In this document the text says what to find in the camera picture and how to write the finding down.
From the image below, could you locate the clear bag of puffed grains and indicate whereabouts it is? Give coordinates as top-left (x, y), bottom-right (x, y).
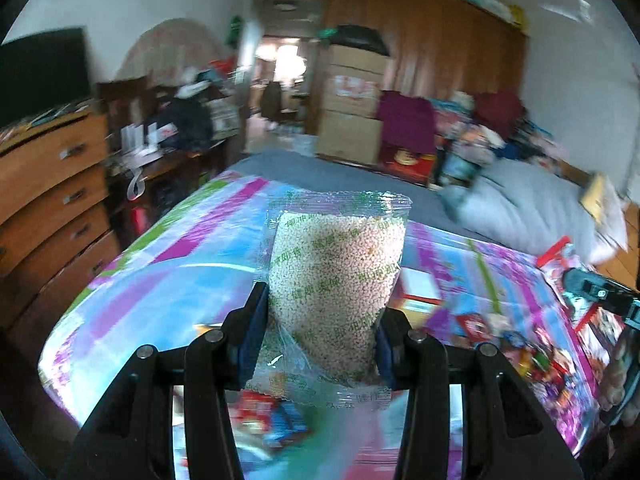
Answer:
top-left (247, 191), bottom-right (412, 408)

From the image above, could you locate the right hand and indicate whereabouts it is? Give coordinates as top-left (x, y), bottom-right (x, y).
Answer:
top-left (597, 327), bottom-right (639, 427)

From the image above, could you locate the colourful floral bed sheet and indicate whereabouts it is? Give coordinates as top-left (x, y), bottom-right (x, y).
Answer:
top-left (38, 172), bottom-right (596, 479)

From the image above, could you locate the light blue folded duvet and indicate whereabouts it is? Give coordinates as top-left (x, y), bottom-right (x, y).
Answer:
top-left (440, 158), bottom-right (628, 266)

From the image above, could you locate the red gift box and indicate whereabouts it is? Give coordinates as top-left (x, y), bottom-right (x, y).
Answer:
top-left (378, 143), bottom-right (436, 185)

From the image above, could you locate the wooden chest of drawers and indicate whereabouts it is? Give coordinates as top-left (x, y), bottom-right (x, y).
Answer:
top-left (0, 112), bottom-right (120, 364)

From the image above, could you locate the dark wooden desk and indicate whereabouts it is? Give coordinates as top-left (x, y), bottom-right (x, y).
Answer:
top-left (96, 76), bottom-right (240, 248)

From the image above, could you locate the purple garment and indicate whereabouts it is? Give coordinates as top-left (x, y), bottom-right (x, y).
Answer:
top-left (376, 91), bottom-right (436, 154)

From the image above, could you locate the stack of cardboard boxes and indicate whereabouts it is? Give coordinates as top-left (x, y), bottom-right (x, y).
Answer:
top-left (317, 44), bottom-right (388, 166)

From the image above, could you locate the brown wooden wardrobe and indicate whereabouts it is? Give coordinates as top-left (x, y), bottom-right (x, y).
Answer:
top-left (305, 0), bottom-right (531, 137)

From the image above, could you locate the black bag on boxes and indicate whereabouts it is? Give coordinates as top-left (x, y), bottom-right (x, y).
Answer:
top-left (328, 24), bottom-right (390, 56)

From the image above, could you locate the black television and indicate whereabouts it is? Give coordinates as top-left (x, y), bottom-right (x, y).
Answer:
top-left (0, 27), bottom-right (92, 127)

